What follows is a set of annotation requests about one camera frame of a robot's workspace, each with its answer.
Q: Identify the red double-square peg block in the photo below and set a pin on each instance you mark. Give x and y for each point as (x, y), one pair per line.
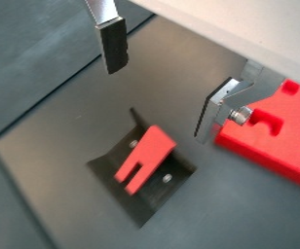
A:
(153, 148)

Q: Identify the black curved holder stand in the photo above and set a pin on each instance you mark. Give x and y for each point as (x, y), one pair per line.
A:
(167, 178)

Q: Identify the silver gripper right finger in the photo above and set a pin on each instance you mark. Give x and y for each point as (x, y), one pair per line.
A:
(226, 103)

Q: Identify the red shape-sorting board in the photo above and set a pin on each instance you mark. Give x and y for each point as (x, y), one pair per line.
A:
(268, 139)

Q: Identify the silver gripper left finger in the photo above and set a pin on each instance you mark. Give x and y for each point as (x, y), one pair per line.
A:
(110, 27)

